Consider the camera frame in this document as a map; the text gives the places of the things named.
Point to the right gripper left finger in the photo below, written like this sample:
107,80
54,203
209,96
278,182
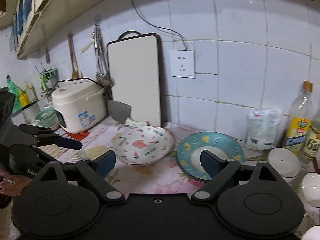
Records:
92,175

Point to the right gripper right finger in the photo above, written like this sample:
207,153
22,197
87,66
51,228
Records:
222,173

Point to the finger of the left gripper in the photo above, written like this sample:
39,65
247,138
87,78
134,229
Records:
34,130
68,143

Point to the pink bunny plate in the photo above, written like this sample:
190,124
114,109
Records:
143,145

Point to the white ribbed bowl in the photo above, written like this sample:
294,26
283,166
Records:
312,233
285,163
310,188

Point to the left hand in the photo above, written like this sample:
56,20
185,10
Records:
13,185

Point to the striped cloth mat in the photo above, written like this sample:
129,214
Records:
45,137

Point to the steel cup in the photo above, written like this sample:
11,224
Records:
30,112

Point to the green bowl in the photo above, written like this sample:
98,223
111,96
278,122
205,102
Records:
47,118

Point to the green snack bag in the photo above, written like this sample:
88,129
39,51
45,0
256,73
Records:
21,99

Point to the white rice cooker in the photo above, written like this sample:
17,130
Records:
79,104

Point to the green utensil holder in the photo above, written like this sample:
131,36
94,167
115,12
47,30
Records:
48,79

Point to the floral table cloth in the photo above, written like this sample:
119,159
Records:
164,176

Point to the white salt bag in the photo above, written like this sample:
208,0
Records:
262,129

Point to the wooden spatula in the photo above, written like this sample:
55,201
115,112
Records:
76,73

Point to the hanging steel ladles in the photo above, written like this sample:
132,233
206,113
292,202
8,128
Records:
102,75

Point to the yellow cap vinegar bottle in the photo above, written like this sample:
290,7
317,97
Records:
310,145

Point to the yellow label oil bottle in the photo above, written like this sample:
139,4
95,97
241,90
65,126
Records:
300,114

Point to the cream cutting board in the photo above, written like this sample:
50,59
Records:
134,60

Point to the white hanging peeler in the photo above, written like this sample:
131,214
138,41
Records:
86,47

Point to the white wall socket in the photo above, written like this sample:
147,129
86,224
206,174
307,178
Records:
182,63

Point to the wall cabinet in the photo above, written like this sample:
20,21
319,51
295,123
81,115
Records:
37,20

